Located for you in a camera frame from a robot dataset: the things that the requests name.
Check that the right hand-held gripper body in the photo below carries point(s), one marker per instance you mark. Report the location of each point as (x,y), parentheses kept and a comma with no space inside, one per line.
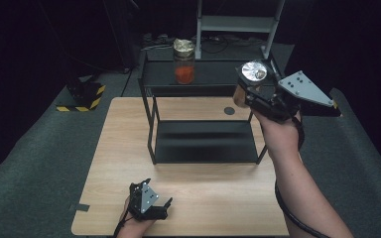
(297,89)

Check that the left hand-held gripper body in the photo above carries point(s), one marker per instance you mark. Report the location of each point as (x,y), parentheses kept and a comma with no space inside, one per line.
(147,201)

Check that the silver lid glass jar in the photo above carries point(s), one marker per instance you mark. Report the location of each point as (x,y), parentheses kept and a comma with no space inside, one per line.
(253,76)

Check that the gold lid glass jar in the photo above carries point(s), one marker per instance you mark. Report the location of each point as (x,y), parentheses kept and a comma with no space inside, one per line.
(184,62)

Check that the black metal shelf rack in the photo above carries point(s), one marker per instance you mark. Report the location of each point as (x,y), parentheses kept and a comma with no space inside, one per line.
(208,142)

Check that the person's left hand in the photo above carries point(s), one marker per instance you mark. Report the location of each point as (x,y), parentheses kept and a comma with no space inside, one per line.
(135,226)

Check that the person's right hand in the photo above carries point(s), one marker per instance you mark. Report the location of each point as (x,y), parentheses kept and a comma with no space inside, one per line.
(281,135)

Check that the black round table grommet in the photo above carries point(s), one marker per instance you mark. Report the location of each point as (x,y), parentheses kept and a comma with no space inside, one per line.
(229,110)

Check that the grey tape strip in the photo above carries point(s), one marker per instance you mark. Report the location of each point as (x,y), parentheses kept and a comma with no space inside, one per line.
(79,207)

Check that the black power strip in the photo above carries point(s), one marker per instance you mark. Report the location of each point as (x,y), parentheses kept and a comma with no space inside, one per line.
(155,39)

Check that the grey metal stand frame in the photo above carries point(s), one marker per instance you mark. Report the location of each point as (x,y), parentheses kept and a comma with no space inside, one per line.
(236,23)

